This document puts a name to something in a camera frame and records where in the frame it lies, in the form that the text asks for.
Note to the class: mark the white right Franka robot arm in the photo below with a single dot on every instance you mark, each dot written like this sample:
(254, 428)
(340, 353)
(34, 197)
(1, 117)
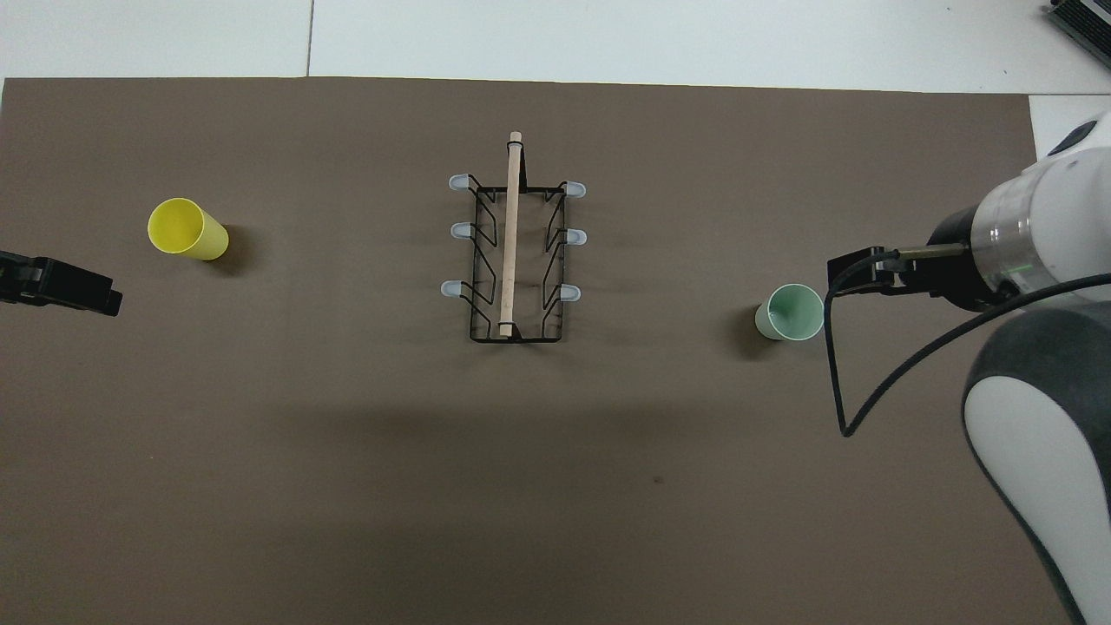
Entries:
(1059, 217)

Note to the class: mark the brown table mat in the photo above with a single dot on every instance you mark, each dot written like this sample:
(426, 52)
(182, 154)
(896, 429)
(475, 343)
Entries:
(347, 434)

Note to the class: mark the pale green plastic cup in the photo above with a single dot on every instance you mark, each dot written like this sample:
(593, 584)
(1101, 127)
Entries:
(792, 311)

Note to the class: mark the dark ribbed device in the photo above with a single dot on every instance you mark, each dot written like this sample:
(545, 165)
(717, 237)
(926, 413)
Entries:
(1085, 19)

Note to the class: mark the yellow plastic cup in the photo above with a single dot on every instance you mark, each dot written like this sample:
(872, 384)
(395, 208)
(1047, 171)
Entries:
(195, 234)

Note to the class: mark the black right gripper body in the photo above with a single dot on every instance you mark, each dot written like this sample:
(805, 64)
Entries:
(959, 273)

